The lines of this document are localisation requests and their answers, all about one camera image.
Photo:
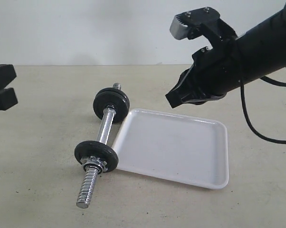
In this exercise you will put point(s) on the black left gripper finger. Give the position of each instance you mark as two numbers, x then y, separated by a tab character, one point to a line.
7	75
8	99

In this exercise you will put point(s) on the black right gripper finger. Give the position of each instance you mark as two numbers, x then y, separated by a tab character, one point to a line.
176	98
183	85

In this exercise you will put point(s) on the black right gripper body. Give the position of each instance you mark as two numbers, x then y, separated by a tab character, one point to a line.
214	73

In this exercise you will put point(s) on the black weight plate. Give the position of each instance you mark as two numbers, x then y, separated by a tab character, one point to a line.
110	100
97	149
114	91

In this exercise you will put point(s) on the chrome star collar nut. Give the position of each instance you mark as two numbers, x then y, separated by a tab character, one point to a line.
94	162

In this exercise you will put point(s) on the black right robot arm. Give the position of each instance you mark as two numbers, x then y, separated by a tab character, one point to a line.
262	49

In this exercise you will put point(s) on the white plastic tray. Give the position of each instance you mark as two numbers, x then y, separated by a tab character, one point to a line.
174	147

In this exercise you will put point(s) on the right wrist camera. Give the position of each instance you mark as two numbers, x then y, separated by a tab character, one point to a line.
202	22

